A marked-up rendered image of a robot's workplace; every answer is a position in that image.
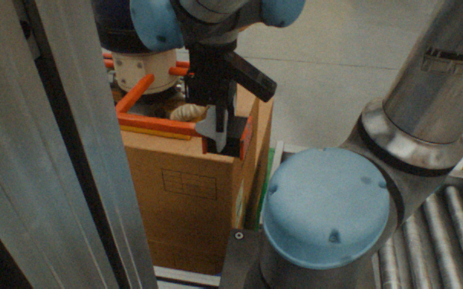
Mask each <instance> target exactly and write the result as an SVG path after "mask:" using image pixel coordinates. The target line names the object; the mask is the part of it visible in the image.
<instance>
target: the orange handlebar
mask: <svg viewBox="0 0 463 289"><path fill-rule="evenodd" d="M102 54H103V57H112V54H110V53H102ZM104 64H105V67H112V68H115V66H114V62H113V60H107V59H104ZM189 68H190V65H189V62H187V61H180V60H177V61H176V67H170V68H169V70H168V73H169V74H171V75H178V76H185V75H186V74H187V70H188V69H189ZM154 81H155V75H154V74H146V76H143V77H142V78H141V79H140V80H139V82H138V83H137V84H136V85H135V86H134V87H133V88H132V89H131V90H130V91H129V93H128V94H127V95H126V96H125V97H124V98H123V99H122V100H121V101H120V102H119V104H118V105H117V106H116V107H115V110H116V116H117V119H118V122H119V124H120V125H126V126H132V127H136V128H146V129H151V130H157V131H161V132H167V133H172V134H178V135H187V136H192V137H198V138H202V135H201V134H198V133H197V132H196V130H195V128H194V126H195V123H190V122H179V121H173V120H168V119H158V118H152V117H146V116H140V115H131V114H126V113H127V112H128V111H129V110H130V109H131V108H132V106H133V104H134V103H135V102H136V101H137V100H138V98H139V97H140V96H141V95H142V94H143V92H144V91H146V90H147V89H148V88H149V87H150V85H152V84H153V82H154Z"/></svg>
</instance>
